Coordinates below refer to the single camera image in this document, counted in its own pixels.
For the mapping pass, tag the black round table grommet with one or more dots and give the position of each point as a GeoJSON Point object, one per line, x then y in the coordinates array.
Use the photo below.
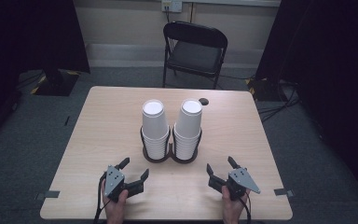
{"type": "Point", "coordinates": [203, 101]}

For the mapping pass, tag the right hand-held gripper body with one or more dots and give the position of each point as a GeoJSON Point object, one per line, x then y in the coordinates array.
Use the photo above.
{"type": "Point", "coordinates": [237, 183]}

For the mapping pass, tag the grey tape strip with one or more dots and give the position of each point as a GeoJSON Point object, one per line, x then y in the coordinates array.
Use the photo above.
{"type": "Point", "coordinates": [283, 192]}
{"type": "Point", "coordinates": [48, 194]}

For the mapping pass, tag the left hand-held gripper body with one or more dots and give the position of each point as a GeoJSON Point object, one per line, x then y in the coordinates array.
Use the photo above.
{"type": "Point", "coordinates": [114, 182]}

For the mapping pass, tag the white wall outlet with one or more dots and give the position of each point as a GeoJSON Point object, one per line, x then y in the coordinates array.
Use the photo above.
{"type": "Point", "coordinates": [172, 5]}

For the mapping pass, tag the person's left hand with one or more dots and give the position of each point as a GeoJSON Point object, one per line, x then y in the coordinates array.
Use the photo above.
{"type": "Point", "coordinates": [115, 208]}

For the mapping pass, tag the black stand base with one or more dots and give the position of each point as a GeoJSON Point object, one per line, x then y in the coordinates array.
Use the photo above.
{"type": "Point", "coordinates": [56, 84]}
{"type": "Point", "coordinates": [262, 90]}

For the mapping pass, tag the stack of white cups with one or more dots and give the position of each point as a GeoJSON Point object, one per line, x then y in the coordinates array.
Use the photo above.
{"type": "Point", "coordinates": [189, 124]}
{"type": "Point", "coordinates": [154, 124]}

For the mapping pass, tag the black double cup holder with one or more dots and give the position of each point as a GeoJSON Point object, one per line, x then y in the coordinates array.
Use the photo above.
{"type": "Point", "coordinates": [169, 154]}

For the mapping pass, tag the person's right hand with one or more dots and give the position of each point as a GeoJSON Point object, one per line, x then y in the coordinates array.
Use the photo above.
{"type": "Point", "coordinates": [231, 208]}

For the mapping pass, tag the black curtain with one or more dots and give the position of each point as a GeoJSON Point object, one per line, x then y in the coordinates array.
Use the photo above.
{"type": "Point", "coordinates": [28, 34]}
{"type": "Point", "coordinates": [329, 62]}

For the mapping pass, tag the black folding chair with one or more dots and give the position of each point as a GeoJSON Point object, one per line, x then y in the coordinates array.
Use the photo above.
{"type": "Point", "coordinates": [195, 56]}

